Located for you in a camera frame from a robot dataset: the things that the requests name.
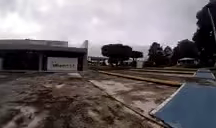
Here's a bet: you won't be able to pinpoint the wet grey concrete pavement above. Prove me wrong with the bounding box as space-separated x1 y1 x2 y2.
0 70 197 128

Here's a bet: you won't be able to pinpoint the group of dark trees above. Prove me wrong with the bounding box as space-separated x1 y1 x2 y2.
143 38 200 68

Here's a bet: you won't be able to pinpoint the small distant shelter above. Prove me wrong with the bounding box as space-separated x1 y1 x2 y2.
177 57 197 67

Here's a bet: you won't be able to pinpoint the blue painted ground area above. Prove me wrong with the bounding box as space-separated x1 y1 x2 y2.
149 68 216 128

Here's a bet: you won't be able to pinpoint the tall dark tree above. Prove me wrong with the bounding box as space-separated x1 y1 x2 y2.
192 0 216 68

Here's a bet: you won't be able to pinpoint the pale thin pole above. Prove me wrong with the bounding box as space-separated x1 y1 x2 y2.
207 7 216 80

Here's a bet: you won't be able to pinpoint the yellow kerb strips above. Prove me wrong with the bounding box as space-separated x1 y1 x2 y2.
98 67 197 88

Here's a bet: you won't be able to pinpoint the broad dark tree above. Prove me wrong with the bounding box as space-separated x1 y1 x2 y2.
101 43 144 67

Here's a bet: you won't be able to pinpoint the low distant building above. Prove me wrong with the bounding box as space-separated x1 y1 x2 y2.
88 55 110 66

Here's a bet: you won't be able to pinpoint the low grey flat-roofed building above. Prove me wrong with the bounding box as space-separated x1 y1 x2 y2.
0 38 89 73

